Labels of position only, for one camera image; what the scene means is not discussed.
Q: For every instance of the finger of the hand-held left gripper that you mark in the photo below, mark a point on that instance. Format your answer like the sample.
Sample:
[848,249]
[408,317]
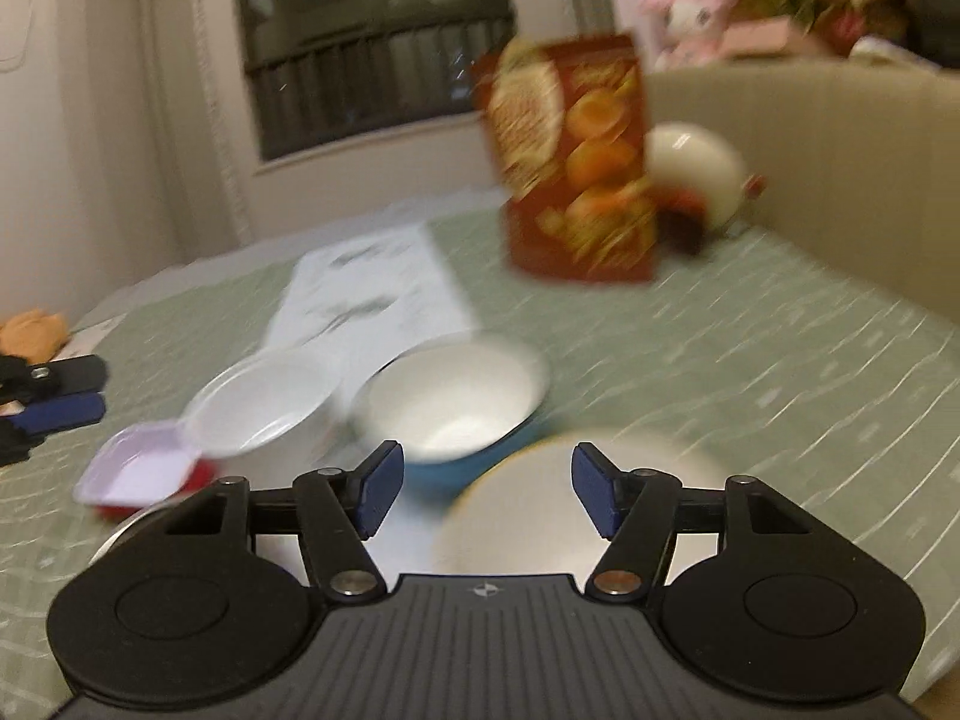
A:
[64,412]
[60,375]

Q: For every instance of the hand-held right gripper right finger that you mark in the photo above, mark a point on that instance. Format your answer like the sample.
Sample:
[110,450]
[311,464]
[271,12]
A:
[591,489]

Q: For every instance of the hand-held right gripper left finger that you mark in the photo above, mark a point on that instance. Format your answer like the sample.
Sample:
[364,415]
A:
[380,486]

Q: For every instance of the yellow plate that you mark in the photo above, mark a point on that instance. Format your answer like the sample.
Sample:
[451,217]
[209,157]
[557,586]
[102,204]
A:
[525,510]

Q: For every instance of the blue bowl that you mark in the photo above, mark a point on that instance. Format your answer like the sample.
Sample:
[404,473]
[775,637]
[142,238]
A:
[450,397]

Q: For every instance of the white plastic bowl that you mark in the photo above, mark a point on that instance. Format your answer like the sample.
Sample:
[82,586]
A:
[259,405]

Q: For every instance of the orange cloth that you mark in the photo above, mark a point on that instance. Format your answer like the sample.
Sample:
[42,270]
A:
[30,334]

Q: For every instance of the red container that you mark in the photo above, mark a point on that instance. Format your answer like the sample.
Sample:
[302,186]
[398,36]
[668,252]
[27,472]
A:
[196,481]

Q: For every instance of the white printed cloth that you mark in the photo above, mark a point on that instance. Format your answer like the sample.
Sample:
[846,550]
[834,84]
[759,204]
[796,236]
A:
[367,292]

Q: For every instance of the green checked blanket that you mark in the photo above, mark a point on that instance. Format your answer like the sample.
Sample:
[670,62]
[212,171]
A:
[750,360]

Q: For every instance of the red snack box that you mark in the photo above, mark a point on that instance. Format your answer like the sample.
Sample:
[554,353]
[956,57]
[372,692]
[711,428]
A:
[577,165]

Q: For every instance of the white lace curtain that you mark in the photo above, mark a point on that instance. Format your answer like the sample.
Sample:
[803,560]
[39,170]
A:
[217,90]

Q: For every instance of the white round toy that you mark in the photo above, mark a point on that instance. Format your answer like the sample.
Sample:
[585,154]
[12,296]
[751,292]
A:
[697,165]

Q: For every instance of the beige headboard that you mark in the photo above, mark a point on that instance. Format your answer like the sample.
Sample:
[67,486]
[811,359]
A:
[840,165]

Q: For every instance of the dark window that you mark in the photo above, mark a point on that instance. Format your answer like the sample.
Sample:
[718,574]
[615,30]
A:
[360,45]

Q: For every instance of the pink box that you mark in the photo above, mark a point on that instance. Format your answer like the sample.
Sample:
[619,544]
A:
[757,37]

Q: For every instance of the pink plush toy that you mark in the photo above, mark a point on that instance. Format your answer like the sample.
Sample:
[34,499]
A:
[690,15]

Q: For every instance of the flower bouquet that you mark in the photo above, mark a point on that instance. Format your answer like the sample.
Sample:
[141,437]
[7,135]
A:
[832,4]

